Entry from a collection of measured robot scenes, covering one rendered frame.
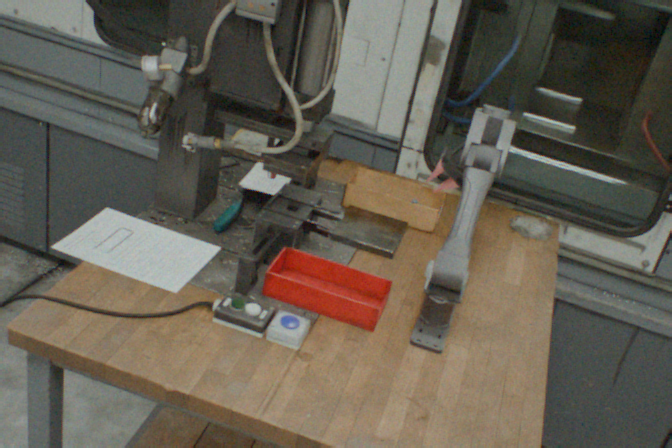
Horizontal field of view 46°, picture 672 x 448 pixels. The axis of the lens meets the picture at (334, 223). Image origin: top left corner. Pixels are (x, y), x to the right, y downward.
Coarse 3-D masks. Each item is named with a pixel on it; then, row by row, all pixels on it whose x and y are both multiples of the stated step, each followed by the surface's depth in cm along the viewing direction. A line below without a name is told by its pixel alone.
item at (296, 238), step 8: (320, 200) 191; (312, 216) 188; (256, 224) 178; (264, 224) 177; (256, 232) 179; (280, 232) 177; (288, 232) 176; (296, 232) 176; (304, 232) 191; (280, 240) 178; (288, 240) 177; (296, 240) 178; (280, 248) 179; (296, 248) 181
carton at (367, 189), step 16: (352, 176) 208; (368, 176) 214; (384, 176) 212; (352, 192) 204; (368, 192) 203; (384, 192) 214; (400, 192) 213; (416, 192) 211; (432, 192) 210; (368, 208) 205; (384, 208) 203; (400, 208) 202; (416, 208) 201; (432, 208) 212; (416, 224) 203; (432, 224) 201
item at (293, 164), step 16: (224, 112) 175; (240, 112) 179; (256, 112) 180; (272, 112) 179; (256, 128) 174; (272, 128) 173; (288, 128) 173; (304, 128) 173; (320, 128) 177; (304, 144) 172; (320, 144) 171; (272, 160) 169; (288, 160) 169; (304, 160) 170; (320, 160) 177; (272, 176) 173; (288, 176) 169; (304, 176) 168
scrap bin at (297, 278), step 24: (288, 264) 174; (312, 264) 173; (336, 264) 171; (264, 288) 165; (288, 288) 163; (312, 288) 161; (336, 288) 172; (360, 288) 172; (384, 288) 170; (336, 312) 162; (360, 312) 160
